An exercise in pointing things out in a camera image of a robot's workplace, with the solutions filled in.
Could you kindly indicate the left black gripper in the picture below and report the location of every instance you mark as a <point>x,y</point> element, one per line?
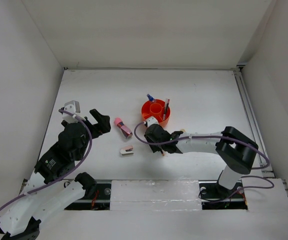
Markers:
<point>103,126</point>

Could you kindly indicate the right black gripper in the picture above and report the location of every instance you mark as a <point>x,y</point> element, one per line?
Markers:
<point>155,148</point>

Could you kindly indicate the green and white pen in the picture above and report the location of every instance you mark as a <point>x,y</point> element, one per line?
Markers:
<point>164,113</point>

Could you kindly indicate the red and white pen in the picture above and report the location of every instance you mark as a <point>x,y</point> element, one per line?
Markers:
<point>167,102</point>

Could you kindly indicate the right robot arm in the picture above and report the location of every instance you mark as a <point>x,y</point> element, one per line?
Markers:
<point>235,149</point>

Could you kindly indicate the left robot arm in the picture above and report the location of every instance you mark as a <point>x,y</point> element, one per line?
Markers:
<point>27,212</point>

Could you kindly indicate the orange round desk organizer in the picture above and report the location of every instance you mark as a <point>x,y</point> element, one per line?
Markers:
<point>156,110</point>

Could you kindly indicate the pink-capped clear tube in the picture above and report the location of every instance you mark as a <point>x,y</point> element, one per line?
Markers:
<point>126,131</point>

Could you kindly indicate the pink white mini stapler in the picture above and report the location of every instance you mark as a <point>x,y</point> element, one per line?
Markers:
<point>127,151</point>

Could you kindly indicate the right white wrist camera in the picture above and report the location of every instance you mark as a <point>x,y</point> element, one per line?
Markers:
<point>151,121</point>

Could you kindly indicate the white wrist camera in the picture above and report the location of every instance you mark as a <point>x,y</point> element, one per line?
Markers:
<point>151,121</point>
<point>70,109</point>

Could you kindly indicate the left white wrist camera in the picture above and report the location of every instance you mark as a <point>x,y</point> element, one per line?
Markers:
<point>70,109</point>

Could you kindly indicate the black front mounting rail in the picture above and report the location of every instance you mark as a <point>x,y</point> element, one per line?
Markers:
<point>100,201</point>

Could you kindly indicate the aluminium side rail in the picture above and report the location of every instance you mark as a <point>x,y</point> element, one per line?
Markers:
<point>268,172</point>

